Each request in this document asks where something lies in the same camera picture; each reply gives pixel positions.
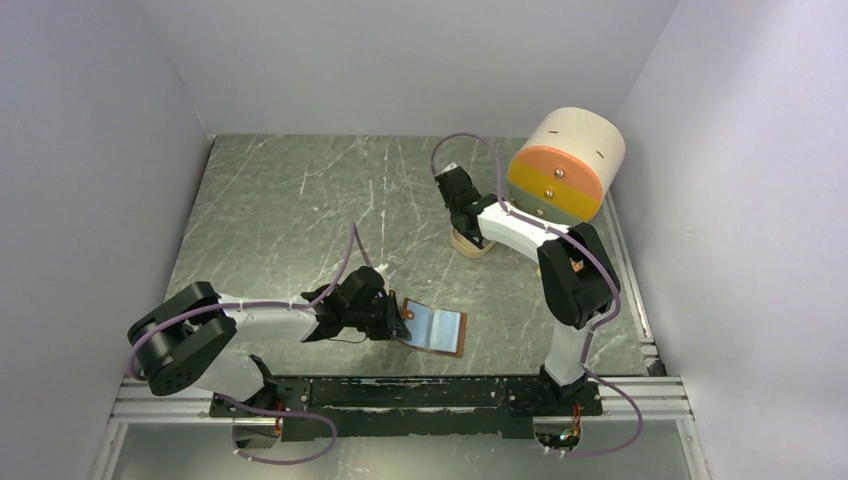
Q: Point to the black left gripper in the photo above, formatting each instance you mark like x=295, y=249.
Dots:
x=393, y=327

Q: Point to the beige plastic tray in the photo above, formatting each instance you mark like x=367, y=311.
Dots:
x=468, y=249

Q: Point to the brown leather card holder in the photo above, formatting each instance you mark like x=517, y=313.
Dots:
x=436, y=331

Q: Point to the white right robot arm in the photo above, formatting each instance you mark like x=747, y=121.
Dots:
x=577, y=277

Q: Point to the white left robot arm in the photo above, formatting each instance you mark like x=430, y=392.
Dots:
x=186, y=342

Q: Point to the round pastel drawer box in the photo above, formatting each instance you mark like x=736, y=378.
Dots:
x=564, y=170

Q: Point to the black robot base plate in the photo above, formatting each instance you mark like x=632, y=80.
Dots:
x=512, y=406

